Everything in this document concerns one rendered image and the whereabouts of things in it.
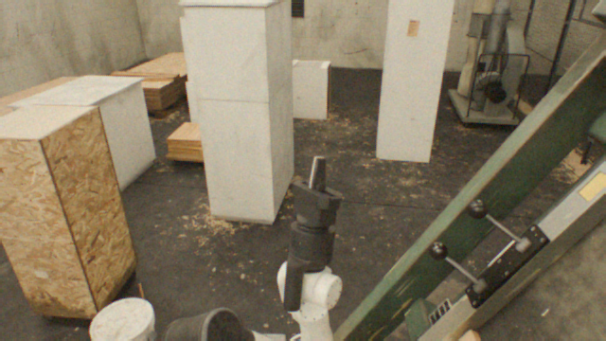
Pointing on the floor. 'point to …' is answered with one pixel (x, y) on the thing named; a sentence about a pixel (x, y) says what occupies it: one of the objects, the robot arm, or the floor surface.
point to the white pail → (124, 321)
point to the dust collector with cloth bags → (490, 67)
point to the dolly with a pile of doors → (186, 144)
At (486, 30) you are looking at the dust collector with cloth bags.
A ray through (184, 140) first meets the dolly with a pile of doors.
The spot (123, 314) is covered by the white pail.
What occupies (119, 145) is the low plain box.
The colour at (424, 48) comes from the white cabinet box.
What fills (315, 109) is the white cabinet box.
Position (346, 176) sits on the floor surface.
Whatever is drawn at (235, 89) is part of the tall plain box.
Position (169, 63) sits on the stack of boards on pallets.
